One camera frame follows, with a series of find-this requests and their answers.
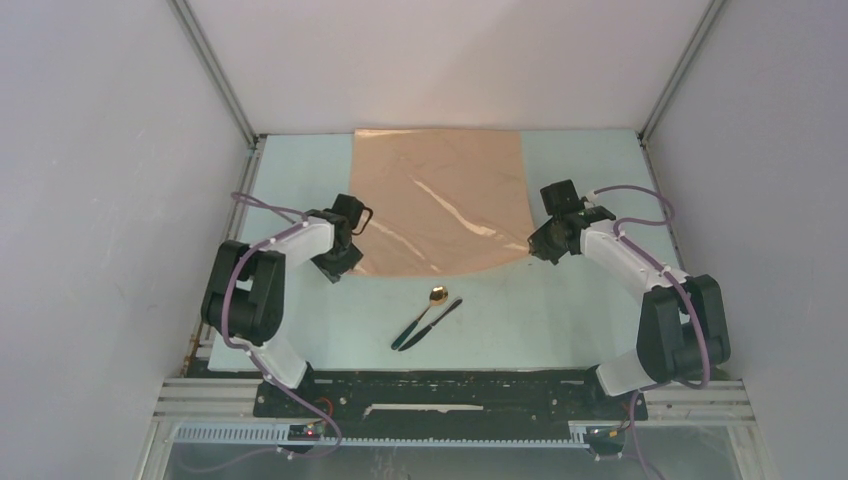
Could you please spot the gold spoon dark handle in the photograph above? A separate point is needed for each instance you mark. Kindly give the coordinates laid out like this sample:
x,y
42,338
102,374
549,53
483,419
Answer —
x,y
438,295

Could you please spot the aluminium front frame rail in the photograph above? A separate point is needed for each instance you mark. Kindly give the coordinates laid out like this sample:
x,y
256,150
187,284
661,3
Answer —
x,y
725,404

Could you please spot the left side aluminium rail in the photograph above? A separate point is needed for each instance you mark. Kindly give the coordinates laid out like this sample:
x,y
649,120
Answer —
x,y
226,256

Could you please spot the aluminium corner post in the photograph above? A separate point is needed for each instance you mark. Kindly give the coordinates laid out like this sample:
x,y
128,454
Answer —
x,y
689,55
205,53

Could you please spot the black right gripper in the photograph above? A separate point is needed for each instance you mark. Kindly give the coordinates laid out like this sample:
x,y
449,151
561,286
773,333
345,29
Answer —
x,y
540,249

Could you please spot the grey slotted cable duct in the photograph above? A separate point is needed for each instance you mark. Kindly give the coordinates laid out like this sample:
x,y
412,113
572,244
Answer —
x,y
267,434

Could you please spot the peach satin napkin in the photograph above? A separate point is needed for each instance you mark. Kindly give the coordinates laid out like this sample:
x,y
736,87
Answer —
x,y
446,201

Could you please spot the left aluminium corner post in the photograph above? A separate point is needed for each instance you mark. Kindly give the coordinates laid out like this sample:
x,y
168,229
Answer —
x,y
205,53

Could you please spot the black table knife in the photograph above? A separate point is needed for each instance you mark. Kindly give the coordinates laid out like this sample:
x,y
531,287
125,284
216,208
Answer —
x,y
426,330

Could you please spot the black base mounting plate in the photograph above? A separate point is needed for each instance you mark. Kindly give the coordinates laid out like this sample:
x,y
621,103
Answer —
x,y
450,397

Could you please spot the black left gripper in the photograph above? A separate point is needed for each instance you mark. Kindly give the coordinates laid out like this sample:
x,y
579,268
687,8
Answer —
x,y
352,257

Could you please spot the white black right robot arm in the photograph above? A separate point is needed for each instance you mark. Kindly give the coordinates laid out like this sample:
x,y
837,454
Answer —
x,y
682,330

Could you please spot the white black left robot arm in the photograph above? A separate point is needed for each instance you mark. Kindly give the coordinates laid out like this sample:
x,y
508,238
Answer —
x,y
245,294

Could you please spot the right aluminium corner post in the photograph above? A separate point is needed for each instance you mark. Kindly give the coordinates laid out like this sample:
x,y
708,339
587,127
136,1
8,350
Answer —
x,y
689,55

